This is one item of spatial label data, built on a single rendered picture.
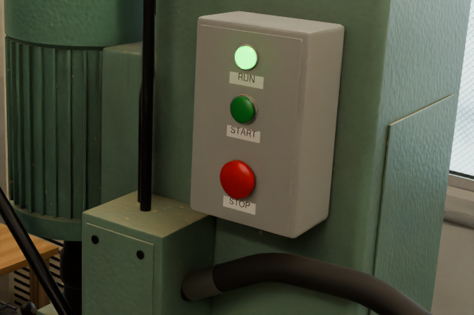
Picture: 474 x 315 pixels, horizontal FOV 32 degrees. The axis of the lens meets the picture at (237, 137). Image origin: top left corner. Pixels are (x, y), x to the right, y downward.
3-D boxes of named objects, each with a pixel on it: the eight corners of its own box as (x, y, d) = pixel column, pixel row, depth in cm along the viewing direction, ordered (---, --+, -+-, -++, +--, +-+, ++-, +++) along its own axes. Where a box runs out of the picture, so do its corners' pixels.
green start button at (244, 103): (230, 121, 63) (232, 91, 63) (257, 127, 62) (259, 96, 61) (226, 122, 63) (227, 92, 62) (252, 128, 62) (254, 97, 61)
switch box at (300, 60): (228, 192, 72) (237, 10, 68) (329, 218, 67) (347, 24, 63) (186, 211, 67) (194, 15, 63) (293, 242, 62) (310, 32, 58)
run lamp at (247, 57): (235, 68, 62) (237, 41, 62) (258, 72, 61) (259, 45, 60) (231, 69, 62) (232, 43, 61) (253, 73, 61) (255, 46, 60)
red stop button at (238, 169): (223, 192, 65) (225, 155, 64) (255, 200, 63) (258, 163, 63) (216, 194, 64) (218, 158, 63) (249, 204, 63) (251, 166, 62)
